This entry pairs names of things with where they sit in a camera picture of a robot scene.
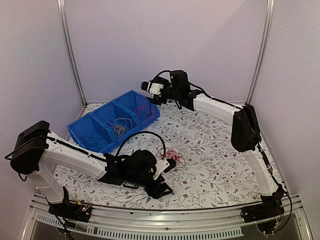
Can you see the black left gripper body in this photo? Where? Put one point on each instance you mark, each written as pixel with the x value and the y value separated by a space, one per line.
pixel 134 179

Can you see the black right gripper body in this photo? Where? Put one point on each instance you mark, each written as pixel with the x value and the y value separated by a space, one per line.
pixel 174 93

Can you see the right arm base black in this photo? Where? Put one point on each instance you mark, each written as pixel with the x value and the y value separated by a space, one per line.
pixel 271 207

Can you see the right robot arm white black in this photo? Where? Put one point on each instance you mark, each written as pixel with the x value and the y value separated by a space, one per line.
pixel 245 131

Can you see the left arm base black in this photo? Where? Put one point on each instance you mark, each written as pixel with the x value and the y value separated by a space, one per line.
pixel 78 211

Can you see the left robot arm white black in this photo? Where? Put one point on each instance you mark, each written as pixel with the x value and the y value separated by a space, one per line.
pixel 38 144

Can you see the floral patterned table mat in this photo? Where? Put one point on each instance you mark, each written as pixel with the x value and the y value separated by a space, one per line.
pixel 209 172

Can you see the blue three-compartment plastic bin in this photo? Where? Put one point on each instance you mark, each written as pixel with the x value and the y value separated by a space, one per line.
pixel 105 128

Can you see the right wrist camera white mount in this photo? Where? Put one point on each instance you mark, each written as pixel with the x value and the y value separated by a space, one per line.
pixel 154 86

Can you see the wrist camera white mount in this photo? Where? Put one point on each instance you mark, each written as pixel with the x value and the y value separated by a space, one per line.
pixel 154 86
pixel 163 166

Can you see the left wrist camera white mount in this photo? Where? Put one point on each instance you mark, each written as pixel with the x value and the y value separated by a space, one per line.
pixel 163 166

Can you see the aluminium front rail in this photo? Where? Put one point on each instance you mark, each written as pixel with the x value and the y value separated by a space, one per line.
pixel 115 223

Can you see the right aluminium frame post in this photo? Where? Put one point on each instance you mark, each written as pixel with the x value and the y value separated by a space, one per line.
pixel 268 19

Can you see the aluminium frame post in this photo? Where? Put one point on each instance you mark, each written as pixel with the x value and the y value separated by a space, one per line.
pixel 268 19
pixel 61 7

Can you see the left aluminium frame post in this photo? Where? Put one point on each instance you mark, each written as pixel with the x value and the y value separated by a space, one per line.
pixel 61 7

